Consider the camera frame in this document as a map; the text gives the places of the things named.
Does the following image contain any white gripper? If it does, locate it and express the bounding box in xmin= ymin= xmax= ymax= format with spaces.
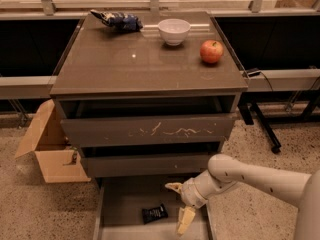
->
xmin=165 ymin=171 xmax=214 ymax=236

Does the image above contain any dark blueberry rxbar wrapper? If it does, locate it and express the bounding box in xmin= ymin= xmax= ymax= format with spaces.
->
xmin=142 ymin=204 xmax=168 ymax=224

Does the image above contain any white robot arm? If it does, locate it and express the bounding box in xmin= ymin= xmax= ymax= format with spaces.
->
xmin=165 ymin=154 xmax=320 ymax=240

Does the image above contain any bottom grey drawer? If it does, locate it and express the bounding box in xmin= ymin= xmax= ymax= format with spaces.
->
xmin=93 ymin=174 xmax=216 ymax=240

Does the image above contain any grey drawer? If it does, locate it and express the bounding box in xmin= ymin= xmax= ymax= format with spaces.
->
xmin=61 ymin=114 xmax=235 ymax=147
xmin=93 ymin=174 xmax=216 ymax=240
xmin=81 ymin=153 xmax=213 ymax=178

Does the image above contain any top grey drawer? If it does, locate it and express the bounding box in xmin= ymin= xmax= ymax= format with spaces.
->
xmin=61 ymin=114 xmax=235 ymax=147

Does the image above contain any middle grey drawer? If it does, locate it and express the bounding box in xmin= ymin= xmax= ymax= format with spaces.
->
xmin=81 ymin=153 xmax=213 ymax=178

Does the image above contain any grey drawer cabinet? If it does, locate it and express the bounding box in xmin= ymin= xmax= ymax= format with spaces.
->
xmin=49 ymin=11 xmax=249 ymax=185

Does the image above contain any open cardboard box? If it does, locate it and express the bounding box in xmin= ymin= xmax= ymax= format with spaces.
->
xmin=15 ymin=100 xmax=90 ymax=183

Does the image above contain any red apple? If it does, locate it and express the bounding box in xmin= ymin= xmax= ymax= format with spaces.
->
xmin=200 ymin=40 xmax=224 ymax=64

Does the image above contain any white bowl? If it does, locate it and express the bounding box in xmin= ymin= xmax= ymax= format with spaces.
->
xmin=158 ymin=19 xmax=191 ymax=46

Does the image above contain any blue chip bag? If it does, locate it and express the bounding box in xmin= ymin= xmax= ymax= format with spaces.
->
xmin=90 ymin=9 xmax=143 ymax=32

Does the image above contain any black cable with plug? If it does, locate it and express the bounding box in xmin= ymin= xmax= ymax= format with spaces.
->
xmin=241 ymin=67 xmax=275 ymax=93

